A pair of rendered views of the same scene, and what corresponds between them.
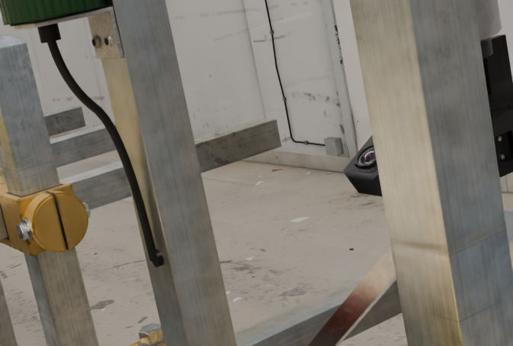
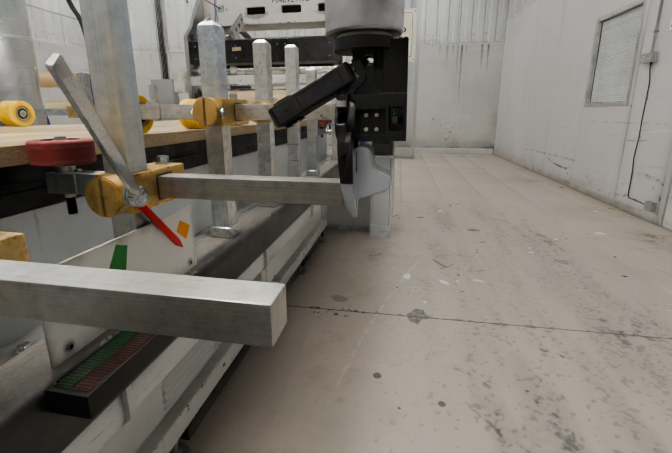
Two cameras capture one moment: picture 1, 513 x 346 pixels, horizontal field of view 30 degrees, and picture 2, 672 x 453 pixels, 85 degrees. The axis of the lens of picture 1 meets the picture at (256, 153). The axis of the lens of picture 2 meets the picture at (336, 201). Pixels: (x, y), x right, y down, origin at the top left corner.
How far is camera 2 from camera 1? 0.66 m
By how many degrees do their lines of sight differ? 41
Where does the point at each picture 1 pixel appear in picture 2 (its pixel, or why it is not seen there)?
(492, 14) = (369, 9)
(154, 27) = not seen: outside the picture
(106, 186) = (259, 111)
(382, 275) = (89, 124)
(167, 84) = (97, 4)
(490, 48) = (375, 41)
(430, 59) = not seen: outside the picture
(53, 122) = not seen: hidden behind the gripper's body
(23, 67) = (211, 36)
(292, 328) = (200, 179)
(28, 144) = (208, 74)
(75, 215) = (211, 110)
